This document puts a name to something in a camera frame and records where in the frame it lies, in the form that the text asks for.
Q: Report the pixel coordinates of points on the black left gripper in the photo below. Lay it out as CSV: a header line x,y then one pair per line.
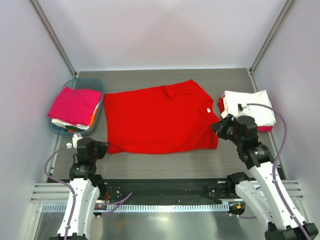
x,y
100,148

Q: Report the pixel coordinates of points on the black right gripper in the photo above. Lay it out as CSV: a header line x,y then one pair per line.
x,y
223,128

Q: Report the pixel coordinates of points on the red t-shirt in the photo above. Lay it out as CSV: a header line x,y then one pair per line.
x,y
160,120
221,106

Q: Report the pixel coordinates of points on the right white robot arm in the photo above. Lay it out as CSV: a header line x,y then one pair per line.
x,y
273,206

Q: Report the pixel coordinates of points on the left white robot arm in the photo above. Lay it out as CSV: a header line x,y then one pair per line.
x,y
85,187

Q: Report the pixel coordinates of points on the folded red t-shirt in stack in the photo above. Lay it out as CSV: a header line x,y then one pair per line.
x,y
221,106

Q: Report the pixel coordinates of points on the folded magenta t-shirt in stack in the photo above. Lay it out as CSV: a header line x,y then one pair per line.
x,y
265,129

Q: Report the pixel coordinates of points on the orange t-shirt in basket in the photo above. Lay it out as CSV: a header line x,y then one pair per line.
x,y
92,119

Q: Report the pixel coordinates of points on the folded white t-shirt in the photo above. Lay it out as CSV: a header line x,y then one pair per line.
x,y
263,116

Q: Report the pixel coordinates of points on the folded pink t-shirt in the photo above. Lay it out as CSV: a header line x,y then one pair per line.
x,y
75,106

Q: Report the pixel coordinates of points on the teal plastic laundry basket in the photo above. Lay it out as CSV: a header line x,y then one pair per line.
x,y
81,83

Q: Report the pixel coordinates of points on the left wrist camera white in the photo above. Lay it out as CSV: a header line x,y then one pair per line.
x,y
74,141

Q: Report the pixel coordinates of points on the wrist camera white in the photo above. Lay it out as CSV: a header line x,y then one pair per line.
x,y
242,107
74,141

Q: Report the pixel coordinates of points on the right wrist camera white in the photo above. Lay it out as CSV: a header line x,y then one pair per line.
x,y
242,107

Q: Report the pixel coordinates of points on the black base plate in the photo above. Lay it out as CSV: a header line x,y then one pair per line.
x,y
170,192

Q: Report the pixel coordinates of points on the slotted cable duct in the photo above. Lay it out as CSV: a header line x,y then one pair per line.
x,y
224,207

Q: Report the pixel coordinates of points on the right aluminium frame post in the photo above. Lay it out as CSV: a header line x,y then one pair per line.
x,y
279,21

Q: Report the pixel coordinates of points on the aluminium frame post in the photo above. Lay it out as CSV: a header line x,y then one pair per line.
x,y
52,35
279,21

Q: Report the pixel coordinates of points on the left aluminium frame post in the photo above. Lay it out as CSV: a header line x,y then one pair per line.
x,y
52,35

